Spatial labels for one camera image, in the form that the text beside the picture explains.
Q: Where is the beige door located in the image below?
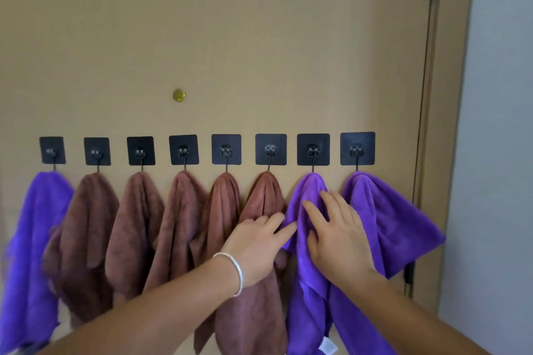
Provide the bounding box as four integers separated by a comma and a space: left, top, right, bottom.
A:
0, 0, 439, 355

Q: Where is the person's left forearm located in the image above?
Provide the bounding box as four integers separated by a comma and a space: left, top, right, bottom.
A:
39, 257, 243, 355

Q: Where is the person's right hand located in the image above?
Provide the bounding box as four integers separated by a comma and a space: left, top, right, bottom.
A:
302, 190, 378, 285

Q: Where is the purple towel with white tag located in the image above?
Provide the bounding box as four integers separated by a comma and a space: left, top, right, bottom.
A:
281, 173, 339, 355

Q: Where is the row of black adhesive hooks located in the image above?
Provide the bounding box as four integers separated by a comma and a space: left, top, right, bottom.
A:
39, 132, 376, 173

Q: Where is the person's left hand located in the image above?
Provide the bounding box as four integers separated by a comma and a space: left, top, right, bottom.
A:
221, 212, 298, 289

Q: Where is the person's right forearm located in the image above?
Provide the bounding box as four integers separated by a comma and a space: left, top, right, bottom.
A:
329, 268, 494, 355

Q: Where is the purple microfiber towel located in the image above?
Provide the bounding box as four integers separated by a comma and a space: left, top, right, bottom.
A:
329, 172, 446, 355
0, 171, 76, 355

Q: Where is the beige door frame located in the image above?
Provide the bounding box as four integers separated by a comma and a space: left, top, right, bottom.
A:
410, 0, 478, 319

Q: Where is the brown microfiber towel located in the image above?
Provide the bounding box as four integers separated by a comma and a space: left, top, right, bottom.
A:
42, 173, 120, 329
193, 171, 291, 355
104, 172, 165, 310
143, 170, 209, 298
189, 172, 243, 263

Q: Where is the silver bangle bracelet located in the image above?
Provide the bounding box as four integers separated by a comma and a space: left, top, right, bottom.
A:
212, 252, 244, 298

